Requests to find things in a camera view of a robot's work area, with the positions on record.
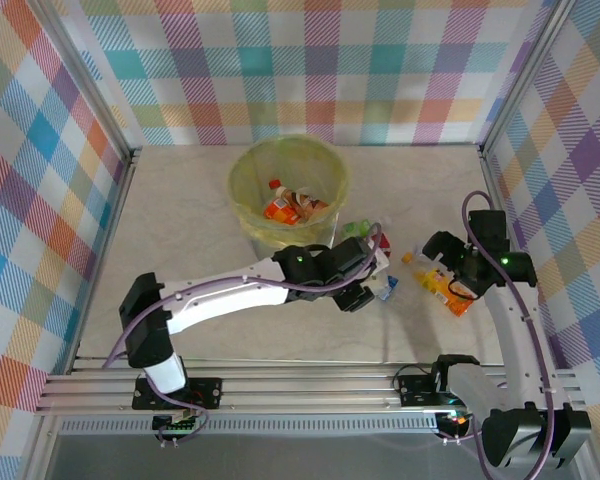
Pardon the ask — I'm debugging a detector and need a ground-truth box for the right aluminium frame post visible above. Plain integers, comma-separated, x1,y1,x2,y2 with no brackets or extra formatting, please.
479,0,579,156

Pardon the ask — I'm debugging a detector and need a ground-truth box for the left controller board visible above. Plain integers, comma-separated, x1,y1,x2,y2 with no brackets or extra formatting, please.
151,407,205,435

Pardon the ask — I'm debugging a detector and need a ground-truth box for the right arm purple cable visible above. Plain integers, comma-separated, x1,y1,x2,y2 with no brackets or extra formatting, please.
439,190,556,480

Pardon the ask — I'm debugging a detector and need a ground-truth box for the brown label drink bottle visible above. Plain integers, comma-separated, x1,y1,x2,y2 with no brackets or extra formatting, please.
287,187,332,221

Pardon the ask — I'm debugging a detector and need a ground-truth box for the controller board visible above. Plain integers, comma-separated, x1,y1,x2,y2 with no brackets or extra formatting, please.
437,409,476,429
151,407,205,435

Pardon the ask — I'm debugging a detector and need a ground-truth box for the clear bottle green label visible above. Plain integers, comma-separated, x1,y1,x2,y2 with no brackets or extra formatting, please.
340,218,392,240

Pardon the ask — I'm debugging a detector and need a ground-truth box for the left aluminium frame post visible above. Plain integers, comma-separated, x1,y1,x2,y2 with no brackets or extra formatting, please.
29,0,142,161

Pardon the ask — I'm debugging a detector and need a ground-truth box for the right controller board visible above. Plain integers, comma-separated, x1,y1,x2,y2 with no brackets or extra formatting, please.
437,409,476,429

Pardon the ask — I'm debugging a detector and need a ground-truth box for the clear bottle orange label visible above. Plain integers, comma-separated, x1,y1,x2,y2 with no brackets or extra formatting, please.
263,178,304,225

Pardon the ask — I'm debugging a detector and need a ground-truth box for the grey slotted cable duct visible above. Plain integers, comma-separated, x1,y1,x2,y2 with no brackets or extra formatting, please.
59,417,441,437

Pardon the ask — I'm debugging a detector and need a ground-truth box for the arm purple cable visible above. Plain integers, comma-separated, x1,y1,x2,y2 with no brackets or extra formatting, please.
439,190,556,480
102,222,384,447

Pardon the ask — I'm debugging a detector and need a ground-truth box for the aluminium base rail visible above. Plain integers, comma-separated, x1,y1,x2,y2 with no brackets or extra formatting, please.
33,355,589,416

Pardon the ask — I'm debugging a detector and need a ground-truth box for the bin with yellow bag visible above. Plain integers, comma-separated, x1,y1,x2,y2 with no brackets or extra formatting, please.
228,136,354,241

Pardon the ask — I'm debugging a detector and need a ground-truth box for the left aluminium side rail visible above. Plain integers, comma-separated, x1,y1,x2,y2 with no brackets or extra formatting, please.
67,147,142,374

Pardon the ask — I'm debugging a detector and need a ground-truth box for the clear bottle blue label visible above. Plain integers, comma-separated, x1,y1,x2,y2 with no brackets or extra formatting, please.
373,273,401,302

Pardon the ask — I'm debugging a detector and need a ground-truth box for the yellow orange juice bottle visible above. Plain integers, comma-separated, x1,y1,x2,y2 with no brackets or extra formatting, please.
400,251,476,320

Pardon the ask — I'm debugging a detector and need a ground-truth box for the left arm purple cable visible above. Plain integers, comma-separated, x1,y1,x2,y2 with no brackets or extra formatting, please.
102,222,384,447

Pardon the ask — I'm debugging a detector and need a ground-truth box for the aluminium frame post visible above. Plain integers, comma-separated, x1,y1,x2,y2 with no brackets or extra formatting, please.
479,0,579,156
29,0,142,161

